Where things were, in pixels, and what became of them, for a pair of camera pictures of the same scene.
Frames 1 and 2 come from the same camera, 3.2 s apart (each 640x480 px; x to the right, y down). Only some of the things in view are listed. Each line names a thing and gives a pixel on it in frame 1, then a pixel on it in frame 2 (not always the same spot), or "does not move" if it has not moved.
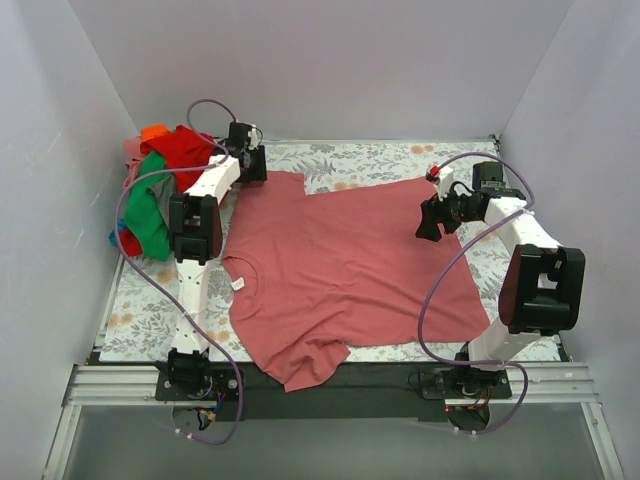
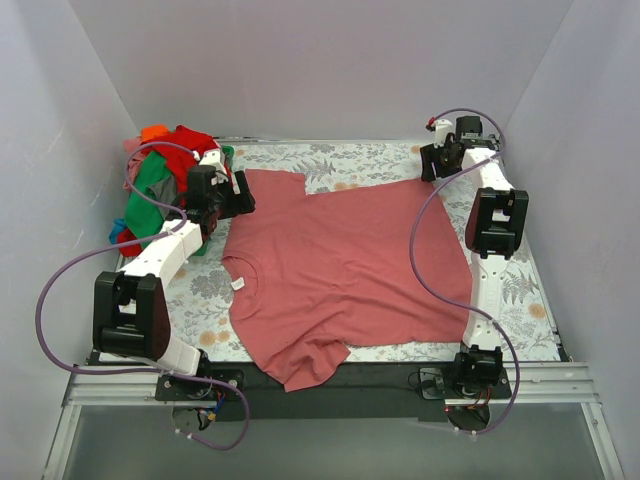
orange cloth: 152,131 does not move
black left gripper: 255,167 to 241,195
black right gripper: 439,213 to 430,163
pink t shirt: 313,275 does not move
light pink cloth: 133,147 does not move
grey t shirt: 163,190 does not move
